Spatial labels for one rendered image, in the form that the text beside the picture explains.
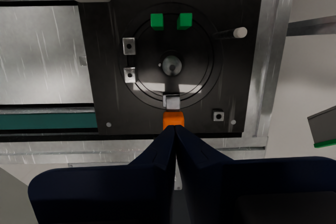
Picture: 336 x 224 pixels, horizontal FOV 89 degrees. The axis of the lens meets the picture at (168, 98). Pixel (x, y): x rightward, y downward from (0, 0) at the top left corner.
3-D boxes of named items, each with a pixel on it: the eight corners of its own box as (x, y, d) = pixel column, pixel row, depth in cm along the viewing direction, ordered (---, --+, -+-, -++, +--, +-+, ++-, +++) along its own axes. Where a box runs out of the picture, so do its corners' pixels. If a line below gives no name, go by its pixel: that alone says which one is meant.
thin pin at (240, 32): (216, 39, 22) (247, 37, 14) (210, 39, 22) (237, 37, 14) (217, 32, 21) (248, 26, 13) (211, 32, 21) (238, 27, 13)
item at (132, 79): (138, 80, 23) (136, 83, 22) (127, 80, 23) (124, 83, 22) (137, 65, 23) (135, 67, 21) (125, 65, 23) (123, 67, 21)
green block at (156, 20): (163, 30, 21) (163, 26, 17) (154, 30, 21) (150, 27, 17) (163, 19, 21) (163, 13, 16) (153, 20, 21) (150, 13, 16)
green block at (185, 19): (186, 30, 21) (192, 26, 17) (176, 30, 21) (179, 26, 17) (186, 19, 21) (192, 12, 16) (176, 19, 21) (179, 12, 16)
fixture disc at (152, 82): (216, 104, 27) (219, 109, 25) (125, 106, 26) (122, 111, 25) (223, 4, 22) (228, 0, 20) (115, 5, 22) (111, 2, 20)
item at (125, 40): (137, 54, 22) (135, 54, 21) (126, 54, 22) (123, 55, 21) (136, 37, 21) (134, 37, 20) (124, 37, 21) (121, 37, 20)
